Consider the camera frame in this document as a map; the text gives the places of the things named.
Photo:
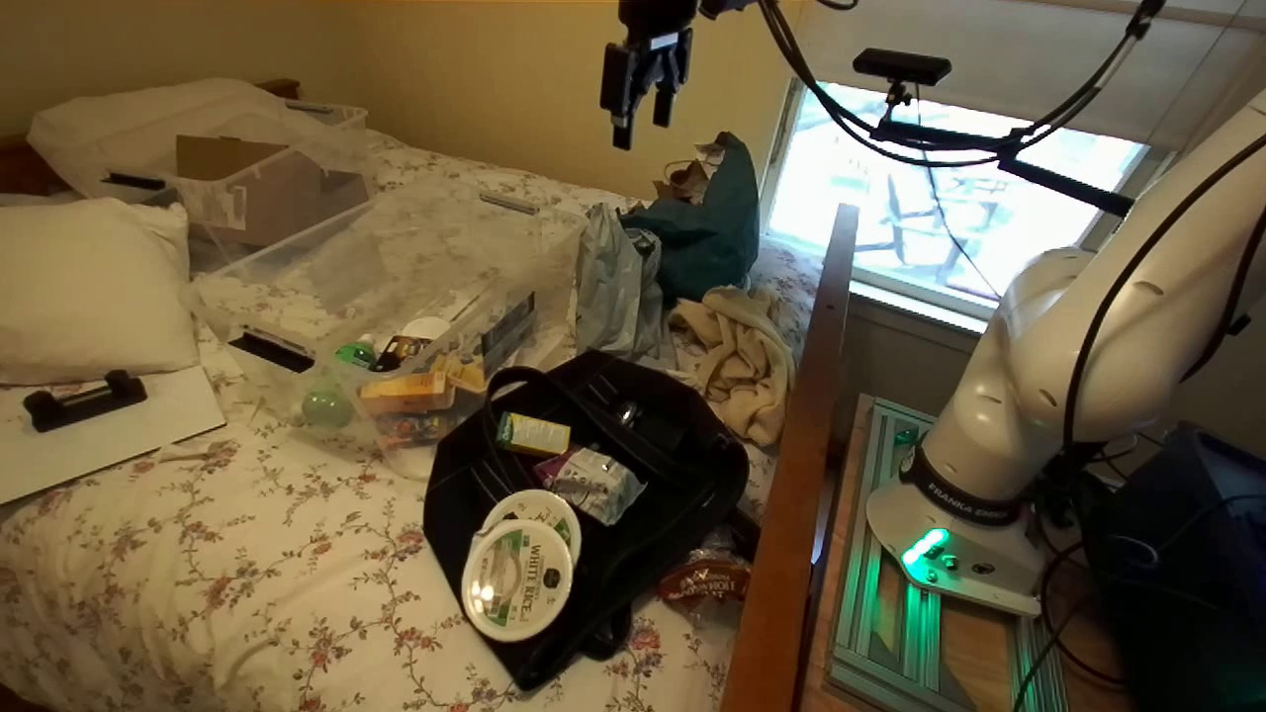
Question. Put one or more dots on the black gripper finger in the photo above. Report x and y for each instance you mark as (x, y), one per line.
(620, 84)
(673, 71)

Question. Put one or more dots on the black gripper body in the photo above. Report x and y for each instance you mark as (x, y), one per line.
(656, 21)

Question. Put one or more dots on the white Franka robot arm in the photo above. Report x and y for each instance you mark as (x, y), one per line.
(1056, 356)

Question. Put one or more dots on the teal fabric bag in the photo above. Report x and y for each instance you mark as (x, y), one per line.
(715, 230)

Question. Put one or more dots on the grey plastic bag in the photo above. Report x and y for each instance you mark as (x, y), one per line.
(614, 283)

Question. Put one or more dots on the large clear plastic container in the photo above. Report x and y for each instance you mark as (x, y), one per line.
(396, 283)

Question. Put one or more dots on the clear container with cardboard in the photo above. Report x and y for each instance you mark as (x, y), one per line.
(304, 219)

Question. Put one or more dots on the black bag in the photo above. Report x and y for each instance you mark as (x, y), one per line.
(657, 527)

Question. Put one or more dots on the dark grey flat box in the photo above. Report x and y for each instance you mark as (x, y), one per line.
(508, 332)

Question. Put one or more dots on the window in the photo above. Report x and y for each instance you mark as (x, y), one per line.
(922, 209)

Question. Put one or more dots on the beige knitted towel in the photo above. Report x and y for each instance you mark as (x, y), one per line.
(734, 356)

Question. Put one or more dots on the black key fob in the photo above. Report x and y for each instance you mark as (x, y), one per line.
(396, 352)

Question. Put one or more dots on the white window blind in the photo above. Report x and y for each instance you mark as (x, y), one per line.
(1031, 64)

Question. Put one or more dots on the pale green small box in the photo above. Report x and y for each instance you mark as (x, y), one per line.
(531, 432)

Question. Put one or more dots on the brown cardboard box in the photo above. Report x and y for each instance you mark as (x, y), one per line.
(271, 183)

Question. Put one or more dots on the yellow cardboard box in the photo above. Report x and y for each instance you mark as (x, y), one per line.
(423, 391)

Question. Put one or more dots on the green packet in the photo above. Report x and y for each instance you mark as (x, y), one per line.
(353, 352)

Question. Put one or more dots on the teal blister pack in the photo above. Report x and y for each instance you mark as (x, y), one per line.
(595, 485)

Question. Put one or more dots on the small round white tub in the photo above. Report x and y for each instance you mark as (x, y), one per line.
(540, 507)

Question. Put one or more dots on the green ball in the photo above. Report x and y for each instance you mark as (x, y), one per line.
(326, 406)

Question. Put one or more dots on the wooden bed footboard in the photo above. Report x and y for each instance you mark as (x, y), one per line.
(792, 489)

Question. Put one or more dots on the white plastic covered bedding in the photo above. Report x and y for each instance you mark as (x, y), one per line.
(134, 125)

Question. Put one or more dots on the red snack packet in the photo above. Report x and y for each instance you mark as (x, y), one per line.
(705, 579)

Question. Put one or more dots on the large round white tub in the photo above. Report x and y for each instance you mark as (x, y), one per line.
(518, 579)

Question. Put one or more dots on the white pillow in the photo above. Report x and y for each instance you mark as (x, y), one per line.
(86, 283)

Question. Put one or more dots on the black remote control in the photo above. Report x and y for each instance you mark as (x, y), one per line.
(82, 401)

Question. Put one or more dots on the floral bed sheet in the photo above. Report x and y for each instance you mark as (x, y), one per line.
(225, 579)

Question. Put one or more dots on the black computer case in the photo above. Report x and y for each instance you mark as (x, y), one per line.
(1187, 579)

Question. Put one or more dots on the black camera on stand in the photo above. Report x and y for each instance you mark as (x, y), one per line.
(900, 64)

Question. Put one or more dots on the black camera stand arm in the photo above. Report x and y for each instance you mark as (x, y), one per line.
(1044, 178)

